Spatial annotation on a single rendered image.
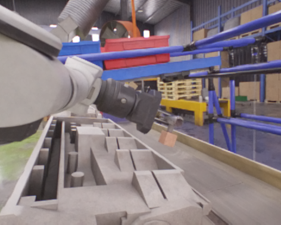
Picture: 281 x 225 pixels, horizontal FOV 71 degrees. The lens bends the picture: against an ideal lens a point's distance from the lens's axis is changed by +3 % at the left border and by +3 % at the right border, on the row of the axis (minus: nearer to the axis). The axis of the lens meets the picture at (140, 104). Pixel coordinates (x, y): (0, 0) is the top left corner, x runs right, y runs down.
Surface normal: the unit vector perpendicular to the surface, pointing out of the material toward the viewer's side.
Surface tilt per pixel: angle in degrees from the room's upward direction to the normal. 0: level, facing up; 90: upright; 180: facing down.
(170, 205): 2
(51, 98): 116
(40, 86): 111
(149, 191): 22
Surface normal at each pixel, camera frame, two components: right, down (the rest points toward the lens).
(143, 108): 0.36, 0.08
